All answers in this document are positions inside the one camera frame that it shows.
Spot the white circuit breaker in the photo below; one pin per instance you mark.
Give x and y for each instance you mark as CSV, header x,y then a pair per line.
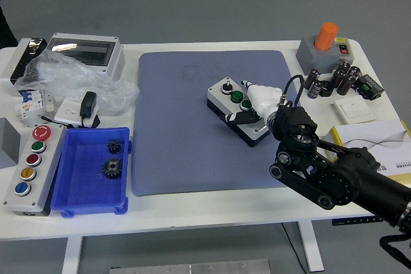
x,y
30,102

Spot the white wall socket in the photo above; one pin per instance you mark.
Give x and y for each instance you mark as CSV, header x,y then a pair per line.
x,y
69,110

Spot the grey-blue textured mat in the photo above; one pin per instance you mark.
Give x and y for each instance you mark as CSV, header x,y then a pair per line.
x,y
180,126

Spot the orange cylinder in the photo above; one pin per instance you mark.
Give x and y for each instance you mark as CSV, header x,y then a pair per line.
x,y
326,36

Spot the white wall switch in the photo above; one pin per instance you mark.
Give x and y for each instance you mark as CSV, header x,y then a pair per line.
x,y
353,109

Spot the black capacitor clamp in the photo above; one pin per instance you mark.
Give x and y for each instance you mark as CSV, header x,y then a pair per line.
x,y
327,90

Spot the grey base block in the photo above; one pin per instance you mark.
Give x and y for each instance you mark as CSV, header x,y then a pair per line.
x,y
309,57

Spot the large black gear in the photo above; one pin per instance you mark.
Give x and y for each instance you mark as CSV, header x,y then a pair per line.
x,y
112,167

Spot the grey distribution box clear lid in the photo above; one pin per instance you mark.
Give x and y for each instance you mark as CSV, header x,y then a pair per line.
x,y
80,51

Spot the white table leg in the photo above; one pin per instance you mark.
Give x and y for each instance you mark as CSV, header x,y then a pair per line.
x,y
72,254
311,248

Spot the grey switch red black buttons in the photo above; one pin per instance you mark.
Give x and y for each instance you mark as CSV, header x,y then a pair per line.
x,y
343,50

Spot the black table control panel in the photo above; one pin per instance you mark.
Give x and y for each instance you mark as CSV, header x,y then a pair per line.
x,y
356,221

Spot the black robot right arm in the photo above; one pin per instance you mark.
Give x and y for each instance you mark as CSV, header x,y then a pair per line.
x,y
346,174

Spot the grey metal box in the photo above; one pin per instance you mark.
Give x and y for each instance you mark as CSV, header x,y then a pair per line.
x,y
8,142

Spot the grey four-button control box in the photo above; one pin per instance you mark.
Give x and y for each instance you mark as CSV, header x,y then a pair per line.
x,y
224,97

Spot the grey five-button control box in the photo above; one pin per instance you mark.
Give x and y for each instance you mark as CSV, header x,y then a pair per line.
x,y
32,165

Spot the black module green terminals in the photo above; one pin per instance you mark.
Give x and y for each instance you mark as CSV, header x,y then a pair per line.
x,y
369,86

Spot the blue plastic bin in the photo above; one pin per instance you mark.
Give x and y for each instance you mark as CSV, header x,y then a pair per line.
x,y
83,190

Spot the clear plastic bag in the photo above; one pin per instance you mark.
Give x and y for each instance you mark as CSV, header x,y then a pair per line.
x,y
70,75

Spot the small black gear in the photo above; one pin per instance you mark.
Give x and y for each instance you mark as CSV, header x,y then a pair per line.
x,y
114,146

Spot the dark brown cylindrical capacitor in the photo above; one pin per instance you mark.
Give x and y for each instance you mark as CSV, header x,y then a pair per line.
x,y
336,79
344,66
313,78
345,84
354,72
315,90

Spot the grey metal floor plate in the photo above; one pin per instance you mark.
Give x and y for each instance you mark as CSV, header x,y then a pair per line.
x,y
189,267

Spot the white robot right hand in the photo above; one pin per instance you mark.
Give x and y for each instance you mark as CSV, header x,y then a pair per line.
x,y
263,99

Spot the black glossy lock panel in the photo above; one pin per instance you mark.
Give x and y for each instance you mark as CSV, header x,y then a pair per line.
x,y
30,51

